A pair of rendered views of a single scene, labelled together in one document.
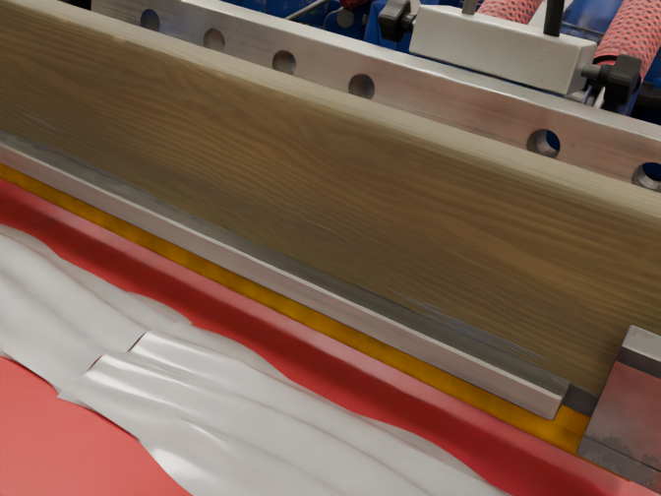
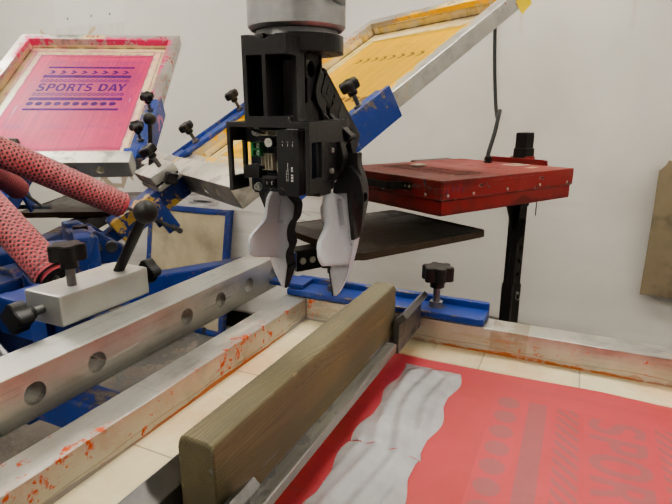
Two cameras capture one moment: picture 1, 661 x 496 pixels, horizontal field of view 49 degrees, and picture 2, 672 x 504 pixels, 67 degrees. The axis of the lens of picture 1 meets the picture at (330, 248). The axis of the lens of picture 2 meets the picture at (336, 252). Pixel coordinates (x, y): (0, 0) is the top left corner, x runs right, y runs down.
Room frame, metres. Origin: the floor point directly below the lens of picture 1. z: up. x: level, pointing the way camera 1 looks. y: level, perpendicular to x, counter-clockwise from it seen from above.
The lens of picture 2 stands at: (0.28, 0.48, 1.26)
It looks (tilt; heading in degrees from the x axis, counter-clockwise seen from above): 15 degrees down; 270
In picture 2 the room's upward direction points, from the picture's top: straight up
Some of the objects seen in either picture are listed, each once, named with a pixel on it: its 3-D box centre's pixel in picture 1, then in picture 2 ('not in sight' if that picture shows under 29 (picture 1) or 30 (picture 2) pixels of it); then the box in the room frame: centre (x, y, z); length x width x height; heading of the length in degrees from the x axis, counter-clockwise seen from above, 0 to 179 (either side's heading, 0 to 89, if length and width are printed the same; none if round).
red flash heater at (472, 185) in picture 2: not in sight; (456, 181); (-0.11, -1.13, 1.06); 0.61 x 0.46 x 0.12; 34
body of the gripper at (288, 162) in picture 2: not in sight; (294, 118); (0.31, 0.06, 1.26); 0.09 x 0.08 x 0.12; 65
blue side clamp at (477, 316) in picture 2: not in sight; (382, 314); (0.20, -0.23, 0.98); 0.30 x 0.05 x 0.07; 154
